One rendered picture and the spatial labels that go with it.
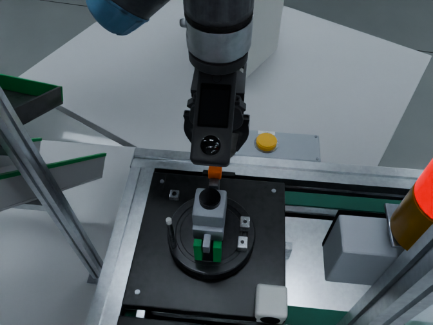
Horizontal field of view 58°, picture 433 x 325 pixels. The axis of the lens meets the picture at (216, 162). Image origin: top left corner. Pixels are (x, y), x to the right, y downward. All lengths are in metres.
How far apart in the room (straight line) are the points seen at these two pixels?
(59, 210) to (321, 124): 0.64
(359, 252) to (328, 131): 0.62
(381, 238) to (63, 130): 1.98
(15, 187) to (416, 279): 0.43
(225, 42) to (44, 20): 2.67
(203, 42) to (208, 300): 0.37
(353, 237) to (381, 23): 2.70
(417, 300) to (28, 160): 0.40
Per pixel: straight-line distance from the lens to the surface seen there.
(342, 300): 0.70
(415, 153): 2.21
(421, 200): 0.31
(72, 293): 0.77
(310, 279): 0.70
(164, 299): 0.62
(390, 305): 0.39
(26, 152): 0.46
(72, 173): 0.62
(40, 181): 0.50
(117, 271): 0.66
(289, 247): 0.66
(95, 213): 0.83
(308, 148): 0.78
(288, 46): 1.18
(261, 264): 0.64
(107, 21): 0.54
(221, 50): 0.44
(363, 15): 3.06
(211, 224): 0.55
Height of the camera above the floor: 1.55
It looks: 53 degrees down
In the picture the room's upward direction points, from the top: straight up
